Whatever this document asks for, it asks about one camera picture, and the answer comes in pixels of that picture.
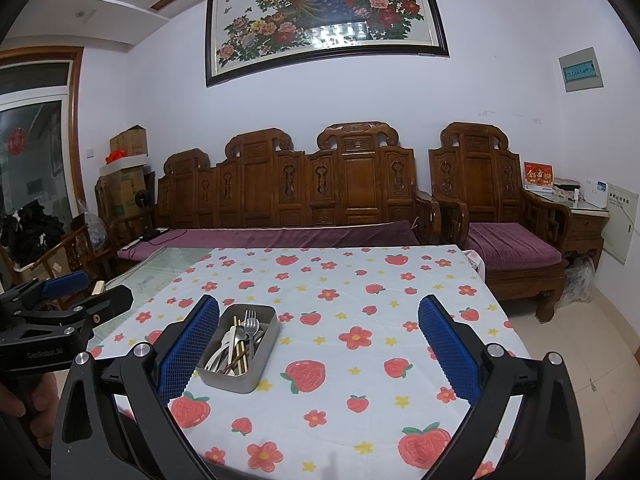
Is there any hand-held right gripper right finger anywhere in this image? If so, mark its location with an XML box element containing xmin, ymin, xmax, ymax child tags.
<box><xmin>417</xmin><ymin>294</ymin><xmax>586</xmax><ymax>480</ymax></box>

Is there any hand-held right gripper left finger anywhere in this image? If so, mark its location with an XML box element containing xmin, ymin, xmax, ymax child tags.
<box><xmin>50</xmin><ymin>294</ymin><xmax>221</xmax><ymax>480</ymax></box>

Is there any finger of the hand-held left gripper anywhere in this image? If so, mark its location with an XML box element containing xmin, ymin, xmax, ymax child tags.
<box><xmin>20</xmin><ymin>284</ymin><xmax>135</xmax><ymax>344</ymax></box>
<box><xmin>0</xmin><ymin>270</ymin><xmax>91</xmax><ymax>314</ymax></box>

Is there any large white plastic spoon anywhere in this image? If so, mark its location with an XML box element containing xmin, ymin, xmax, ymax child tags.
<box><xmin>205</xmin><ymin>342</ymin><xmax>231</xmax><ymax>372</ymax></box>

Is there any brown chopstick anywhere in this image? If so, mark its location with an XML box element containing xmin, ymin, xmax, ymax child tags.
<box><xmin>222</xmin><ymin>345</ymin><xmax>258</xmax><ymax>376</ymax></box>

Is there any beige chopstick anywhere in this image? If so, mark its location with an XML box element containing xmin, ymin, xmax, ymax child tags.
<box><xmin>233</xmin><ymin>316</ymin><xmax>247</xmax><ymax>375</ymax></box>

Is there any metal fork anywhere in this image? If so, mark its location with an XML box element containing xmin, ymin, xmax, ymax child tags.
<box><xmin>240</xmin><ymin>310</ymin><xmax>259</xmax><ymax>361</ymax></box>

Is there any rectangular metal tin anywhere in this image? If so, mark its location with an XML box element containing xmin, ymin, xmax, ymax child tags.
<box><xmin>195</xmin><ymin>303</ymin><xmax>280</xmax><ymax>395</ymax></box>

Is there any metal spoon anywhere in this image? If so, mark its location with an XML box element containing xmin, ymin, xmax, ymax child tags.
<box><xmin>247</xmin><ymin>327</ymin><xmax>267</xmax><ymax>361</ymax></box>

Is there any person's left hand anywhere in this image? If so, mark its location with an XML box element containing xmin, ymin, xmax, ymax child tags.
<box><xmin>0</xmin><ymin>372</ymin><xmax>64</xmax><ymax>442</ymax></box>

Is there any wooden side chair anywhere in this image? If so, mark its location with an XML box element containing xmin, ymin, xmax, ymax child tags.
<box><xmin>10</xmin><ymin>225</ymin><xmax>101</xmax><ymax>311</ymax></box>

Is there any pile of black clothes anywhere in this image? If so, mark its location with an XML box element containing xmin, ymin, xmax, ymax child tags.
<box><xmin>0</xmin><ymin>200</ymin><xmax>63</xmax><ymax>266</ymax></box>

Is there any large cardboard box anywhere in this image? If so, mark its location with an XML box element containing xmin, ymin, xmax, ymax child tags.
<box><xmin>97</xmin><ymin>167</ymin><xmax>151</xmax><ymax>221</ymax></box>

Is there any strawberry flower print tablecloth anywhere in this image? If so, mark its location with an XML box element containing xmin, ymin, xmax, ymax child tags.
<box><xmin>85</xmin><ymin>245</ymin><xmax>531</xmax><ymax>480</ymax></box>

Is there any square purple seat cushion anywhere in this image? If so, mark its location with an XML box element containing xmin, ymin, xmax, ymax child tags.
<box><xmin>465</xmin><ymin>222</ymin><xmax>563</xmax><ymax>271</ymax></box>

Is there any long purple seat cushion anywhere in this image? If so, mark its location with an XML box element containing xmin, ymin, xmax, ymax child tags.
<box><xmin>117</xmin><ymin>220</ymin><xmax>421</xmax><ymax>263</ymax></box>

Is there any clear plastic bag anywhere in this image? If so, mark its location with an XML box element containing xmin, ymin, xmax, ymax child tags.
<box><xmin>557</xmin><ymin>255</ymin><xmax>598</xmax><ymax>308</ymax></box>

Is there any small cardboard box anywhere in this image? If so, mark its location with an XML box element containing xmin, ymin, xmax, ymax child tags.
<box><xmin>110</xmin><ymin>127</ymin><xmax>149</xmax><ymax>158</ymax></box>

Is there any carved wooden armchair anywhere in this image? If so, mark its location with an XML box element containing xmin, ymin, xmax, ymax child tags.
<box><xmin>427</xmin><ymin>121</ymin><xmax>573</xmax><ymax>323</ymax></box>

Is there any wooden side table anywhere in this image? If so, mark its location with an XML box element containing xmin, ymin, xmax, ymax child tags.
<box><xmin>525</xmin><ymin>187</ymin><xmax>611</xmax><ymax>271</ymax></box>

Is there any red desk calendar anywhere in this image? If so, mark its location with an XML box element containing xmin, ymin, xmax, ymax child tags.
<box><xmin>522</xmin><ymin>161</ymin><xmax>555</xmax><ymax>196</ymax></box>

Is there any carved wooden sofa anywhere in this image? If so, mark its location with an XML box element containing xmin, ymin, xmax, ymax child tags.
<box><xmin>107</xmin><ymin>121</ymin><xmax>441</xmax><ymax>281</ymax></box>

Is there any white router box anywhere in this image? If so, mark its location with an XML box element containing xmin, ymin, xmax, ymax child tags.
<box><xmin>585</xmin><ymin>177</ymin><xmax>611</xmax><ymax>208</ymax></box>

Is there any framed peacock flower painting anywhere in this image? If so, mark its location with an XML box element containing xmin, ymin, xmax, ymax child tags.
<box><xmin>205</xmin><ymin>0</ymin><xmax>449</xmax><ymax>87</ymax></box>

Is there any wooden door frame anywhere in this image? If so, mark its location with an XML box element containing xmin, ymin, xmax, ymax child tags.
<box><xmin>0</xmin><ymin>46</ymin><xmax>86</xmax><ymax>221</ymax></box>

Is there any white wall panel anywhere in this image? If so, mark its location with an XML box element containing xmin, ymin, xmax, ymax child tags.
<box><xmin>602</xmin><ymin>182</ymin><xmax>636</xmax><ymax>266</ymax></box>

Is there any grey wall electrical box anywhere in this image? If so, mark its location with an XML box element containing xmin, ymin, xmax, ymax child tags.
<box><xmin>558</xmin><ymin>47</ymin><xmax>603</xmax><ymax>93</ymax></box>

